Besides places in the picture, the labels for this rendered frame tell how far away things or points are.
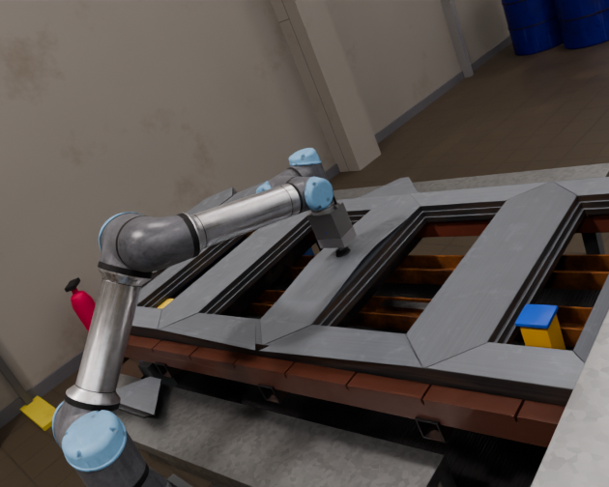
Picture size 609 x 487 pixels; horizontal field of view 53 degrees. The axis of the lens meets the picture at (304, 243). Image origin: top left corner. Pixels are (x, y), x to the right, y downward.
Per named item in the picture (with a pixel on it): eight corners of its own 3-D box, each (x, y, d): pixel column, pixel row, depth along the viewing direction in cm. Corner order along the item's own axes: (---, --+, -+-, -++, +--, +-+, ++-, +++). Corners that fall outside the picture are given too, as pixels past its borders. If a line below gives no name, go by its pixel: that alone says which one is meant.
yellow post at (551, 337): (552, 387, 122) (529, 311, 115) (577, 391, 119) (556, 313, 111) (543, 405, 119) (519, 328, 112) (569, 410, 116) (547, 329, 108)
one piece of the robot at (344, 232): (345, 184, 161) (366, 237, 167) (319, 187, 167) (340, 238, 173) (326, 202, 155) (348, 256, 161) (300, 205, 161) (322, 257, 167)
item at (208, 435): (111, 376, 209) (106, 370, 207) (449, 466, 119) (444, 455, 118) (63, 418, 196) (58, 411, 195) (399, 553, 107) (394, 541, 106)
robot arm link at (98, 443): (101, 512, 116) (66, 460, 111) (82, 481, 127) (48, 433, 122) (155, 470, 121) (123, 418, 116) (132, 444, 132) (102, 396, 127)
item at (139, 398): (120, 375, 200) (114, 366, 198) (191, 394, 173) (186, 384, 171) (90, 401, 192) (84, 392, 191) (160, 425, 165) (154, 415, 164)
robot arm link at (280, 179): (273, 188, 143) (306, 166, 148) (248, 186, 152) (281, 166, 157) (285, 217, 146) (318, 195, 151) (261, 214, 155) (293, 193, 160)
